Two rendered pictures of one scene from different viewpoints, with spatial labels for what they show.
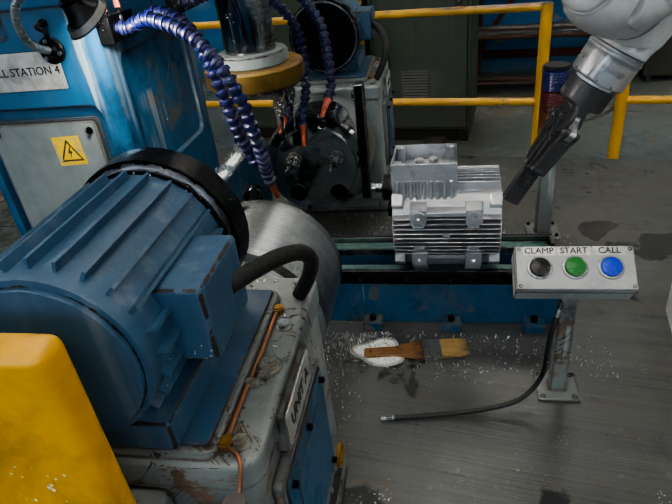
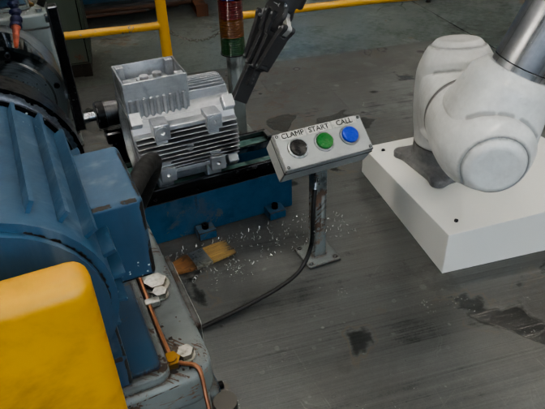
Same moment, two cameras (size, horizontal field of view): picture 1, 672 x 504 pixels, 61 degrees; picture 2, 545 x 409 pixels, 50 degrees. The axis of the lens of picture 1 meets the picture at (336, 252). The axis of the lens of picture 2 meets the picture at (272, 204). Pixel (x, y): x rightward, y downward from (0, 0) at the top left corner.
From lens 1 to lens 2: 24 cm
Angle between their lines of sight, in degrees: 30
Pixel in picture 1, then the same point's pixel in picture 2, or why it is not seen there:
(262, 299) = not seen: hidden behind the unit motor
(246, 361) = (133, 286)
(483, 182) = (211, 88)
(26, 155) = not seen: outside the picture
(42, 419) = (80, 363)
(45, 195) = not seen: outside the picture
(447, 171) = (178, 82)
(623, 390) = (364, 239)
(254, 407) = (172, 321)
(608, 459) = (379, 292)
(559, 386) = (320, 251)
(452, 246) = (198, 154)
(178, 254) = (78, 174)
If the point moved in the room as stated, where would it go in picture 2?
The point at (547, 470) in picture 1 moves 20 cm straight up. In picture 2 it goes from (343, 318) to (348, 226)
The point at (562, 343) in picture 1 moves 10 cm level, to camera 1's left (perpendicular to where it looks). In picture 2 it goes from (319, 213) to (277, 233)
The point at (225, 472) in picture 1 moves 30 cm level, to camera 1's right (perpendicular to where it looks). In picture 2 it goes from (186, 385) to (429, 242)
